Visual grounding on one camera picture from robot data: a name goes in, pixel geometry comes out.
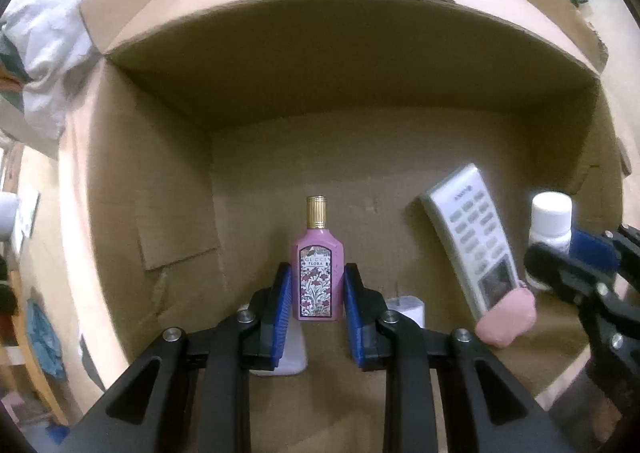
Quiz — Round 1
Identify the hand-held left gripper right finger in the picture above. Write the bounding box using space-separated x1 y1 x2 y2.
343 262 576 453

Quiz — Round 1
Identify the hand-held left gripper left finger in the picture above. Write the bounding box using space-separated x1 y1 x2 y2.
60 262 293 453

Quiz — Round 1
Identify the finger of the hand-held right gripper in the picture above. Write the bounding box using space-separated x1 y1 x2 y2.
524 242 608 314
570 225 640 280

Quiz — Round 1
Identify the white earbuds case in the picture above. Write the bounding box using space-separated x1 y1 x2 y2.
250 305 307 376

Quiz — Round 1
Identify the white charger plug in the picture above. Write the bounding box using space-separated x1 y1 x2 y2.
385 295 426 329

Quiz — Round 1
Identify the white bottle pink label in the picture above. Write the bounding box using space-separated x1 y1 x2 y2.
530 192 573 254

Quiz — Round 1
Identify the pink floral perfume bottle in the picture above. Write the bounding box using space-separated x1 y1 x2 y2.
292 195 346 323

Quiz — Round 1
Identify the white remote control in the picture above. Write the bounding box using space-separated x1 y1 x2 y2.
420 163 521 319

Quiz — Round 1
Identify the cardboard box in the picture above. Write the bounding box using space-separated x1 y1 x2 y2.
57 0 626 414

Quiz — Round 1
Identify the teal cloth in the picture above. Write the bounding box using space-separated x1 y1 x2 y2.
26 300 67 379

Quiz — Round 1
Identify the wooden chair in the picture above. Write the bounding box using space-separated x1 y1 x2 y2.
0 323 71 429

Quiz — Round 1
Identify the pale blue duvet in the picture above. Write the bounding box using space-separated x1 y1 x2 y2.
0 0 113 141

